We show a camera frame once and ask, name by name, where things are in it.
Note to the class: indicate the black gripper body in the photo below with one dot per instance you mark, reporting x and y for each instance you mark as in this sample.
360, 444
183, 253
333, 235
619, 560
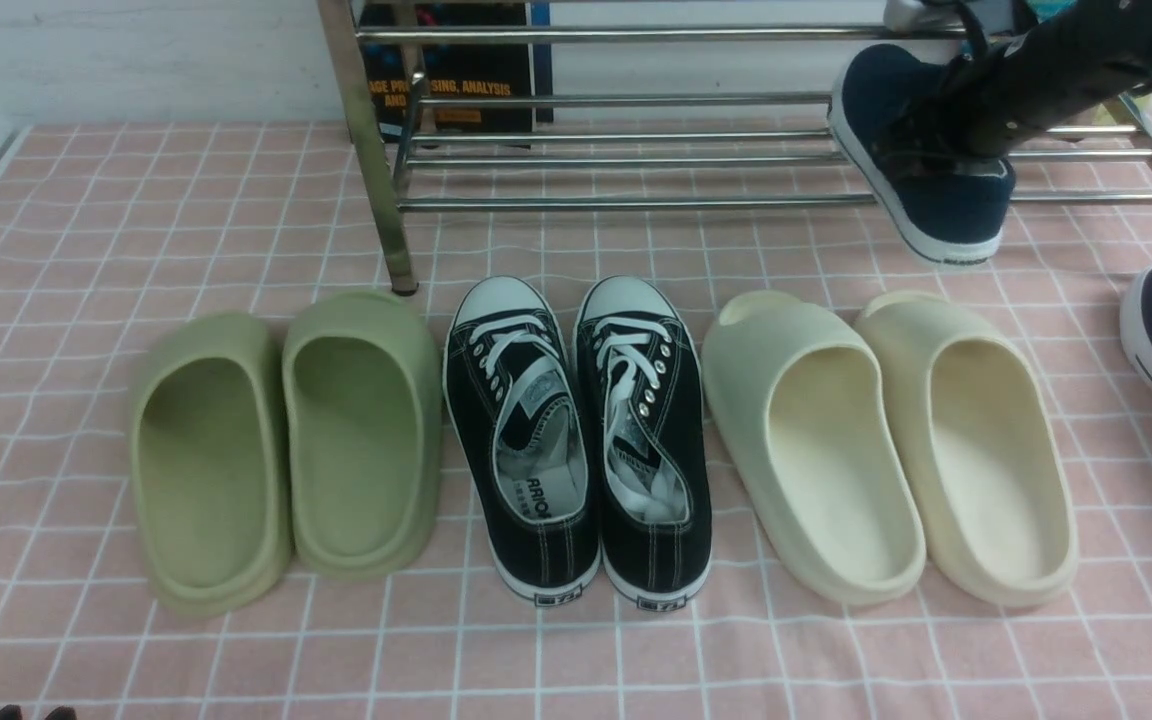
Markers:
948, 120

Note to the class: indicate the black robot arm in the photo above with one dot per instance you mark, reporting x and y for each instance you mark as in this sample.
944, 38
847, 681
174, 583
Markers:
989, 24

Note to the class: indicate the silver metal shoe rack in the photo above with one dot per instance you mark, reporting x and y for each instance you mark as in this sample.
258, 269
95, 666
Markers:
387, 169

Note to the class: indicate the teal and yellow book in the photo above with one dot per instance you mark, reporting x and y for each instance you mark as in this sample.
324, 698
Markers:
1141, 90

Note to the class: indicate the right cream foam slipper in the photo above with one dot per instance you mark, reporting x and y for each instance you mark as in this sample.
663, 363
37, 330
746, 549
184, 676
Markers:
968, 419

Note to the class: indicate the cream foam slipper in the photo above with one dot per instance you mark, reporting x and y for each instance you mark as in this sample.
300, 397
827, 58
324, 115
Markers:
968, 419
797, 398

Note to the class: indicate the left cream foam slipper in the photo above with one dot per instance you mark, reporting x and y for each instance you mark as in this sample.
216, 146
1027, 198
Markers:
797, 398

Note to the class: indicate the right black canvas sneaker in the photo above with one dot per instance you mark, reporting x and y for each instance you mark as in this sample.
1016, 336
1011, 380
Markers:
638, 379

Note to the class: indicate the black canvas sneaker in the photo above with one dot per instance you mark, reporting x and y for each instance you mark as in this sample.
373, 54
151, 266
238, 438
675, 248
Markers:
638, 379
507, 387

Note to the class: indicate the black book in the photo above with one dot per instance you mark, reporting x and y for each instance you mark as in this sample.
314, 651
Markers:
464, 70

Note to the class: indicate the left black canvas sneaker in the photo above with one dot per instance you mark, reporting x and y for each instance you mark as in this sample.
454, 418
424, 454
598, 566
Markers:
507, 387

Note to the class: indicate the right green foam slipper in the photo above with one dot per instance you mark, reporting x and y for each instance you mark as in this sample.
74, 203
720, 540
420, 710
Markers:
363, 396

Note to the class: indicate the green foam slipper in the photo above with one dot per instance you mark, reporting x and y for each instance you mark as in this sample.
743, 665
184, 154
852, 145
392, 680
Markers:
363, 396
207, 448

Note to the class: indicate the left green foam slipper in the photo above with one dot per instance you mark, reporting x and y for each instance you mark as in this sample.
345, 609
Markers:
207, 448

